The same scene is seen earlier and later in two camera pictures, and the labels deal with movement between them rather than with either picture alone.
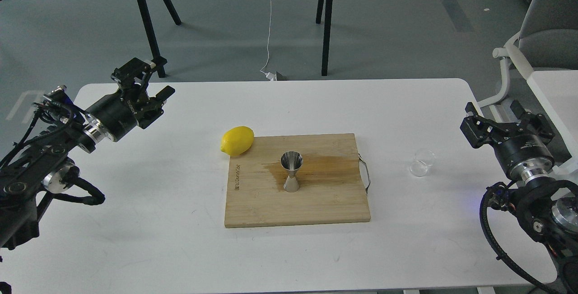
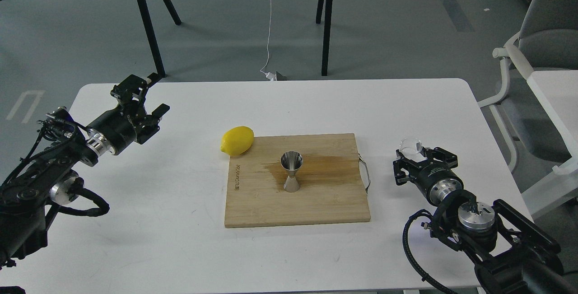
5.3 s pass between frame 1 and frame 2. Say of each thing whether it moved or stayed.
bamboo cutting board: stayed
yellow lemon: stayed
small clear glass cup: moved
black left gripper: moved
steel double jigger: stayed
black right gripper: moved
